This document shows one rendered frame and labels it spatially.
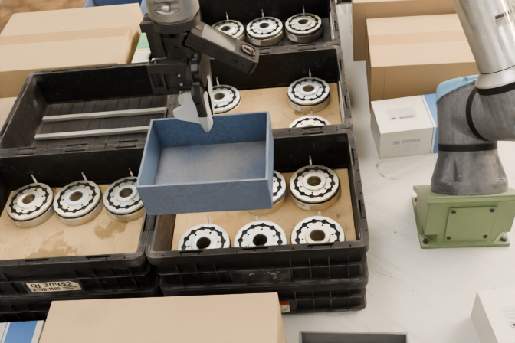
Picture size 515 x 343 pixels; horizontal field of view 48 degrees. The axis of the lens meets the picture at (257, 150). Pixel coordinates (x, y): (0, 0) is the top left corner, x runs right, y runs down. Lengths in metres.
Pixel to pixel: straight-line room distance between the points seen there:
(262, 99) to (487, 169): 0.57
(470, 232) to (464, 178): 0.14
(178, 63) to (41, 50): 0.91
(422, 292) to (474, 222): 0.18
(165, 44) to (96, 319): 0.48
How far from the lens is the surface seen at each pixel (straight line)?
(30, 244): 1.31
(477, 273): 1.29
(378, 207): 1.36
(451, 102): 1.20
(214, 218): 1.21
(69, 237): 1.28
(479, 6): 1.06
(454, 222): 1.24
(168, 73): 0.89
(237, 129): 0.97
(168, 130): 0.99
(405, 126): 1.42
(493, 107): 1.11
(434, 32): 1.61
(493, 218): 1.25
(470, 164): 1.20
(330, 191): 1.18
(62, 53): 1.69
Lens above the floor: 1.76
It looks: 44 degrees down
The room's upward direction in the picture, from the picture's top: 10 degrees counter-clockwise
